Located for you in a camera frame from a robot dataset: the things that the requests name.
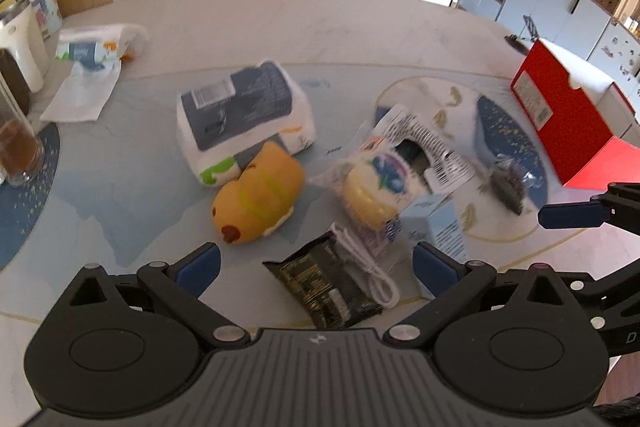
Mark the floral tissue box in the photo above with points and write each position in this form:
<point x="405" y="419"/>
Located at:
<point x="45" y="7"/>

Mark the clear cake snack packet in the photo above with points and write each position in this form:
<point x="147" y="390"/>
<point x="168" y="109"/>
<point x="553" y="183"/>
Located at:
<point x="375" y="187"/>

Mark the yellow duck plush toy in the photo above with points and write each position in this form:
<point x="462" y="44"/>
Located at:
<point x="257" y="194"/>

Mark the clear bag of black screws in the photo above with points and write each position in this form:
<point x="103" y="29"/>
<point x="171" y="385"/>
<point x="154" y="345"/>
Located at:
<point x="507" y="184"/>

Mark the white foil packet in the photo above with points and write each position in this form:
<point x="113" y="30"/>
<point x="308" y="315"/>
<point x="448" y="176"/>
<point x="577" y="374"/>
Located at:
<point x="430" y="142"/>

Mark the white marble desktop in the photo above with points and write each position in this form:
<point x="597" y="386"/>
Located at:
<point x="350" y="27"/>

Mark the red cardboard box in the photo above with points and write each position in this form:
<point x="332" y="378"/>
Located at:
<point x="565" y="122"/>

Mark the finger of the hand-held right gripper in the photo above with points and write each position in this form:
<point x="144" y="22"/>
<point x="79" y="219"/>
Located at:
<point x="570" y="214"/>
<point x="615" y="287"/>

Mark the printed napkin pack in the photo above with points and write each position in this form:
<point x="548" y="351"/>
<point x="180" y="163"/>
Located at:
<point x="92" y="49"/>

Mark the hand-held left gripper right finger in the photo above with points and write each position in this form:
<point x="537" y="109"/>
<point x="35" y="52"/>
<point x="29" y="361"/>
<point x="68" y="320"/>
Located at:
<point x="435" y="267"/>

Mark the white kettle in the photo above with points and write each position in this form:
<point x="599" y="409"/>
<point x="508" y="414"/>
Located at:
<point x="20" y="42"/>

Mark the black snack packet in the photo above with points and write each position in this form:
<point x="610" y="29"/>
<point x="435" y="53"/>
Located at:
<point x="315" y="282"/>

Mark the dark blue speckled placemat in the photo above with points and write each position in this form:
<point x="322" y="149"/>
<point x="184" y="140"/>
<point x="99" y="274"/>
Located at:
<point x="30" y="217"/>

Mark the blue fish print placemat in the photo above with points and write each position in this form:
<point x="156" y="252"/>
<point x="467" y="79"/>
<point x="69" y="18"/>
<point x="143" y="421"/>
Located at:
<point x="150" y="207"/>

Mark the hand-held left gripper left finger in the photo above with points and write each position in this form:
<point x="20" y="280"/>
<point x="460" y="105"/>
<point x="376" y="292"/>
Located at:
<point x="200" y="267"/>

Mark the glass of brown drink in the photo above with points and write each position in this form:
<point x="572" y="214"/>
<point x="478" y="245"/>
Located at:
<point x="17" y="147"/>

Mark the light blue small box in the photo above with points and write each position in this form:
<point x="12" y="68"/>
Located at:
<point x="442" y="222"/>

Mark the white and blue tissue pack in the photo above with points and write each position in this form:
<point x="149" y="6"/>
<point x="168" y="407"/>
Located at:
<point x="240" y="117"/>

